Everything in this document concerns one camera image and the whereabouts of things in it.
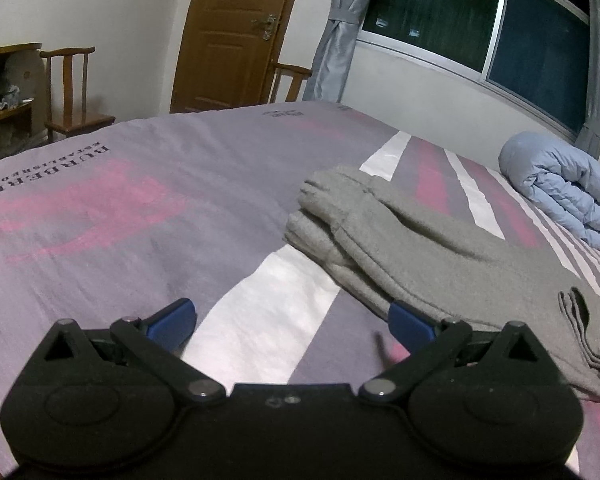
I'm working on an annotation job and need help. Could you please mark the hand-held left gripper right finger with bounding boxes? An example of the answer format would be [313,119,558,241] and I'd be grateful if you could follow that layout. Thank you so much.
[358,301,551,404]

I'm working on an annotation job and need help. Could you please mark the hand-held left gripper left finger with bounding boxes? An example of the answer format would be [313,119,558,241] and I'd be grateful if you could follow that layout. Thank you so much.
[42,298,226,403]

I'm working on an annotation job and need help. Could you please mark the grey pants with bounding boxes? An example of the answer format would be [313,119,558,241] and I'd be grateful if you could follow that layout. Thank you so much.
[285,164,600,402]

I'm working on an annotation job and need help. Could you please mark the folded light blue duvet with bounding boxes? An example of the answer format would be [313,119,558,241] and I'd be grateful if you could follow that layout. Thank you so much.
[498,131,600,257]

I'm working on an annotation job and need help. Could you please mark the wooden chair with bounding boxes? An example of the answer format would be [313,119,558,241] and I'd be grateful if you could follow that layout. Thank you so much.
[39,47,117,143]
[269,59,313,104]

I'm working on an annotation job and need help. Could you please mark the brown wooden door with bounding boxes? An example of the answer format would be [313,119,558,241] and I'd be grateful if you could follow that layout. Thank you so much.
[169,0,307,114]

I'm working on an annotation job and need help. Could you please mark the metal door handle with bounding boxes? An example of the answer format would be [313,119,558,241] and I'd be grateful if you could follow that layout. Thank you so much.
[251,13,281,41]

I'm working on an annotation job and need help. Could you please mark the window with white frame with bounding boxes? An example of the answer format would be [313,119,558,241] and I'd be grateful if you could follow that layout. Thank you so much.
[355,0,595,136]

